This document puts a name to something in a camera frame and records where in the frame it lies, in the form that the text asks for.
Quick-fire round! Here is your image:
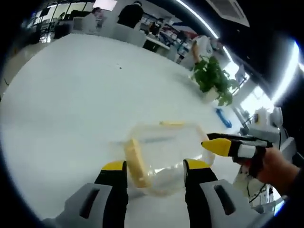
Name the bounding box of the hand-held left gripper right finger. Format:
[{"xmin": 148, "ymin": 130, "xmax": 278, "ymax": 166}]
[{"xmin": 182, "ymin": 158, "xmax": 259, "ymax": 228}]

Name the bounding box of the person's right hand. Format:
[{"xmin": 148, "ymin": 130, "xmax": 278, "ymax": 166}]
[{"xmin": 257, "ymin": 148, "xmax": 300, "ymax": 186}]

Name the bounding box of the ceiling air vent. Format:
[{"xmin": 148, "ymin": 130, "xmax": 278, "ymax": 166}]
[{"xmin": 206, "ymin": 0, "xmax": 250, "ymax": 27}]

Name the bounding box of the clear container with plastic buckles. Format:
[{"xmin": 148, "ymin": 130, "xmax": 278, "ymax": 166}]
[{"xmin": 123, "ymin": 120, "xmax": 215, "ymax": 198}]

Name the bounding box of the black cable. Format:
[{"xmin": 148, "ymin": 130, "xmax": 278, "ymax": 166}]
[{"xmin": 246, "ymin": 175, "xmax": 266, "ymax": 199}]

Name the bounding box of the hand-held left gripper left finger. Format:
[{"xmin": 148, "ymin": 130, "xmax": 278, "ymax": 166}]
[{"xmin": 56, "ymin": 160, "xmax": 129, "ymax": 228}]

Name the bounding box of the blue flat object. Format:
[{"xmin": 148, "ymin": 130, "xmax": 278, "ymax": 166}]
[{"xmin": 215, "ymin": 107, "xmax": 233, "ymax": 128}]

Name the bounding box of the white chair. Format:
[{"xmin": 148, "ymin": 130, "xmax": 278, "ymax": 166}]
[{"xmin": 113, "ymin": 24, "xmax": 147, "ymax": 48}]

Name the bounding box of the long ceiling light strip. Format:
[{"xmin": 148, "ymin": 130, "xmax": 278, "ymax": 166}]
[{"xmin": 176, "ymin": 0, "xmax": 221, "ymax": 39}]

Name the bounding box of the green potted plant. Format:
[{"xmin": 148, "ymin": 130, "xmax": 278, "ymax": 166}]
[{"xmin": 191, "ymin": 56, "xmax": 238, "ymax": 107}]

